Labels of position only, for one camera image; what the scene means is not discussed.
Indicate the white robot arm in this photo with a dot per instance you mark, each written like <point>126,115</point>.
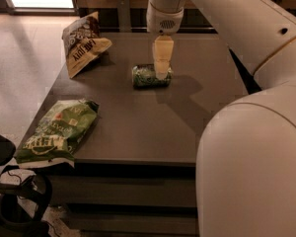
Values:
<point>246,159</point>

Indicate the grey drawer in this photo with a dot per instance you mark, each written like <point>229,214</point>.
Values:
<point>123,191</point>
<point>132,224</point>

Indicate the lower grey drawer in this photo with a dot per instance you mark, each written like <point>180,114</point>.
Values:
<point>132,224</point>

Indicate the green soda can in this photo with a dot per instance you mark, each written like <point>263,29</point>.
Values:
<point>144,76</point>

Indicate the brown cream chip bag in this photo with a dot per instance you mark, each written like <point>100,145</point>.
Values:
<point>83,44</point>

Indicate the green chip bag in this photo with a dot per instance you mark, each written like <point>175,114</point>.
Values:
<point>58,134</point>

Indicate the upper grey drawer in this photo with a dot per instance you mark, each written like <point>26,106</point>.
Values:
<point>123,191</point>

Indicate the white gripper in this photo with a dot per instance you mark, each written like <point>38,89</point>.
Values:
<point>164,23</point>

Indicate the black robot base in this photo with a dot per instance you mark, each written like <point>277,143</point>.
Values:
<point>22,206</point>

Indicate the left metal bracket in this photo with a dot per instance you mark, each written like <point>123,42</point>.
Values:
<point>123,13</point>

